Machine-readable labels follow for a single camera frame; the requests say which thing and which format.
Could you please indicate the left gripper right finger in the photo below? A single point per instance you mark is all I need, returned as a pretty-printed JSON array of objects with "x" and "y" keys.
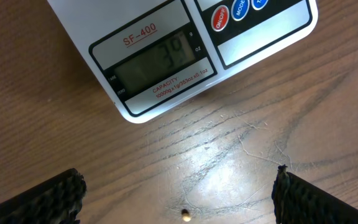
[{"x": 300, "y": 202}]

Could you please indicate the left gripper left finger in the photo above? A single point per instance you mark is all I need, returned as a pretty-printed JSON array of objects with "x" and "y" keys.
[{"x": 57, "y": 200}]

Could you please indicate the spilled soybean near scale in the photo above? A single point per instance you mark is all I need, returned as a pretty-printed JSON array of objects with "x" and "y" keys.
[{"x": 185, "y": 215}]

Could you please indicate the white digital kitchen scale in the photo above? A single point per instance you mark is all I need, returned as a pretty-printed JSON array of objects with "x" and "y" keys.
[{"x": 151, "y": 55}]

